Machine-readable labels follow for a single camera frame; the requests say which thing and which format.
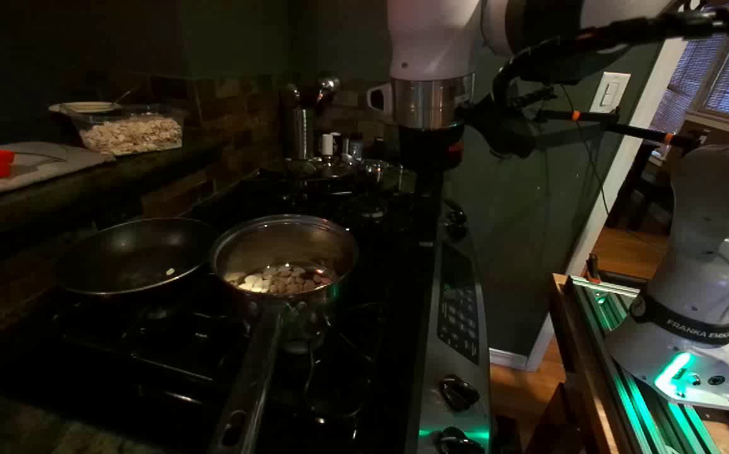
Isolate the wooden robot mount with rails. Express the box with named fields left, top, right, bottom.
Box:
left=548, top=272, right=729, bottom=454

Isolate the glass container with white food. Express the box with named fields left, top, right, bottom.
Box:
left=70, top=105, right=188, bottom=160

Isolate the white tray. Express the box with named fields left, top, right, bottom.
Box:
left=0, top=138, right=118, bottom=200

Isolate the white chopped food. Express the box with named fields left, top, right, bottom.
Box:
left=222, top=259, right=339, bottom=301

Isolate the stainless steel saucepan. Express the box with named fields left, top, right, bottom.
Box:
left=205, top=211, right=363, bottom=454

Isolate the white light switch plate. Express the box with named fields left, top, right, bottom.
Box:
left=588, top=71, right=633, bottom=117

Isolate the white door frame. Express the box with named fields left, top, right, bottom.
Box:
left=526, top=36, right=695, bottom=373

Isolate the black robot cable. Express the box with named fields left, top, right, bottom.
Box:
left=455, top=0, right=729, bottom=161

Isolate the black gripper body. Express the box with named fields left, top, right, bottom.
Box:
left=396, top=124, right=469, bottom=202

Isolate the black gas stove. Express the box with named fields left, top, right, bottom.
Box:
left=44, top=161, right=501, bottom=454

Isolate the glass shaker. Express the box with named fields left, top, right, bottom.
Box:
left=342, top=133, right=366, bottom=167

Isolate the black frying pan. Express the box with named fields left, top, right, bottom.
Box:
left=53, top=214, right=222, bottom=302

